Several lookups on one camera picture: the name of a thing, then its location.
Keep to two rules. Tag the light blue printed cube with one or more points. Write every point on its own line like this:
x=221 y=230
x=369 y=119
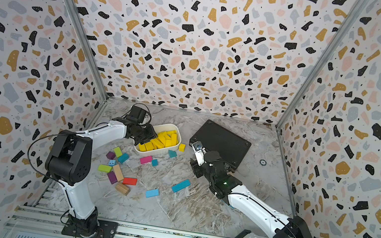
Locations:
x=112 y=163

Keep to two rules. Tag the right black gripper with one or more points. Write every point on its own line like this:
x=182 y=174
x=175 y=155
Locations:
x=195 y=168

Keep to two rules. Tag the round poker chip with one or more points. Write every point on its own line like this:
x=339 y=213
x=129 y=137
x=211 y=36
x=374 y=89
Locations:
x=263 y=162

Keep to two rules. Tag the small purple cube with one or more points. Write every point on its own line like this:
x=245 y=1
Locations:
x=111 y=155

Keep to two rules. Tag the small teal cube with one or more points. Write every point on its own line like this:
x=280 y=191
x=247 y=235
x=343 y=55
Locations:
x=155 y=162

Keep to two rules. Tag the white plastic bin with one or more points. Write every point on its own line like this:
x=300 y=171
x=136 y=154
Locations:
x=167 y=138

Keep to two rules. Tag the black hard case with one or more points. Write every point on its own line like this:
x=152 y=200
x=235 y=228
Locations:
x=214 y=137

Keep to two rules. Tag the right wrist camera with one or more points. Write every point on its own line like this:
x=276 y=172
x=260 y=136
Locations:
x=198 y=152

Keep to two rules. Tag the red block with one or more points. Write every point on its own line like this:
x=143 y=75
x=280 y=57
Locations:
x=130 y=181

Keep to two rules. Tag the teal block left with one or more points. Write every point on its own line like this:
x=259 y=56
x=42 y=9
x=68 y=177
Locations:
x=123 y=158

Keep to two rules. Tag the teal wedge block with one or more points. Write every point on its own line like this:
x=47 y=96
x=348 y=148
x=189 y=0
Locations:
x=172 y=154

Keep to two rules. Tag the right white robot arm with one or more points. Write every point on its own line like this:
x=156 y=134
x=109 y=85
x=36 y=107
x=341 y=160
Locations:
x=234 y=193

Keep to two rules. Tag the long teal block centre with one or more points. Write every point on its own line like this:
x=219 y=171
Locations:
x=181 y=186

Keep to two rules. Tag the light blue block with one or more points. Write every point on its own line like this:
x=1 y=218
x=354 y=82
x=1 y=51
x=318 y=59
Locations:
x=152 y=193

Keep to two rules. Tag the magenta block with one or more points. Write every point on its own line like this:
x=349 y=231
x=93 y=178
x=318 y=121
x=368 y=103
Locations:
x=146 y=159

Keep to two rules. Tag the natural wood block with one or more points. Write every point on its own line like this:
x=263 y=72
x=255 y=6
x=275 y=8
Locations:
x=123 y=189

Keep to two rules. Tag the long yellow block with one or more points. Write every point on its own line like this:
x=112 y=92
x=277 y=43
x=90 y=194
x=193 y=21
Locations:
x=149 y=146

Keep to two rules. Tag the green block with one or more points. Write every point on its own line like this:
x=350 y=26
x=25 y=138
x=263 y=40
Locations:
x=118 y=152
x=104 y=168

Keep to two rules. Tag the yellow cube near case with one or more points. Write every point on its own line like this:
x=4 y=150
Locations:
x=182 y=147

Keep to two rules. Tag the purple block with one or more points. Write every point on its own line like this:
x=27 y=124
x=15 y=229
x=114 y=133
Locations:
x=112 y=177

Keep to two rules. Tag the long tan wood block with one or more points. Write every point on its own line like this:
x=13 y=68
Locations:
x=118 y=173

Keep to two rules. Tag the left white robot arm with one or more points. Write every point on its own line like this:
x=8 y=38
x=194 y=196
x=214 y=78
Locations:
x=69 y=162

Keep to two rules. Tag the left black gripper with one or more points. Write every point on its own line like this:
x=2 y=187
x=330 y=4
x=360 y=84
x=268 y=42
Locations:
x=152 y=134

